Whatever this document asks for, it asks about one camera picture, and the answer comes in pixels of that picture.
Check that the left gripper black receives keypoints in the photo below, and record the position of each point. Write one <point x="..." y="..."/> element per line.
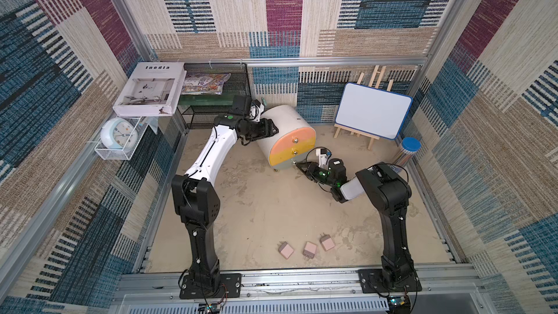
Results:
<point x="265" y="130"/>

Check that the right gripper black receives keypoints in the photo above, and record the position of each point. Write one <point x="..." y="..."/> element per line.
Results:
<point x="311" y="170"/>

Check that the yellow drawer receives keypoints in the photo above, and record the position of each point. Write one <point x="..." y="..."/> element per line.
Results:
<point x="293" y="152"/>

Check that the pink top drawer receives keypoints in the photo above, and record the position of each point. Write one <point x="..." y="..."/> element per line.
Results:
<point x="304" y="132"/>

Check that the white round drawer cabinet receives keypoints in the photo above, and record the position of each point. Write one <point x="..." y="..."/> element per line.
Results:
<point x="286" y="119"/>

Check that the grey bottom drawer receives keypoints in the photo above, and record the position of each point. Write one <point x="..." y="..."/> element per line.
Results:
<point x="287" y="164"/>

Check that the pink plug cube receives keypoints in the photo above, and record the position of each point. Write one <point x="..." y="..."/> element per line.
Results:
<point x="310" y="250"/>
<point x="286" y="250"/>
<point x="327" y="242"/>

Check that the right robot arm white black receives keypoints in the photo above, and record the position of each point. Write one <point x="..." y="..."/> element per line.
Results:
<point x="389" y="194"/>

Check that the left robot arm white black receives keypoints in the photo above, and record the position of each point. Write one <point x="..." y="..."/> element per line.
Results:
<point x="197" y="203"/>

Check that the colourful snack bag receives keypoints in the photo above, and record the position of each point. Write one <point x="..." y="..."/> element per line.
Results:
<point x="204" y="83"/>

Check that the white board on easel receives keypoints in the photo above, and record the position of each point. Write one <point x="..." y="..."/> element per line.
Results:
<point x="368" y="111"/>

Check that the blue lid pencil canister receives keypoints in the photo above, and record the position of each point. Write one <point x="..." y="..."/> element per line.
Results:
<point x="406" y="150"/>

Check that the white magazine book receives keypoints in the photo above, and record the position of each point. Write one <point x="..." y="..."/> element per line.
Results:
<point x="152" y="90"/>

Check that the white alarm clock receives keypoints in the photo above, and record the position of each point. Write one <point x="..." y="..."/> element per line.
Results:
<point x="119" y="134"/>

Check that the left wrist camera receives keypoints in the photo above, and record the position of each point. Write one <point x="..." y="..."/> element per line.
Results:
<point x="246" y="107"/>

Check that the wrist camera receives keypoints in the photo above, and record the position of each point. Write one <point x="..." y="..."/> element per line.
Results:
<point x="323" y="154"/>
<point x="246" y="107"/>

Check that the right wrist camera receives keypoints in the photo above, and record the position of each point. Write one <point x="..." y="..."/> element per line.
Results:
<point x="323" y="154"/>

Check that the black wire shelf rack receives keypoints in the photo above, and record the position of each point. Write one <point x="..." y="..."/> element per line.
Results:
<point x="199" y="110"/>

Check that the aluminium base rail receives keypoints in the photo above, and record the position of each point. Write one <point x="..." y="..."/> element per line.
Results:
<point x="438" y="288"/>

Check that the white wire basket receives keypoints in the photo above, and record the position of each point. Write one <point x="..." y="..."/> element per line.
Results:
<point x="122" y="155"/>

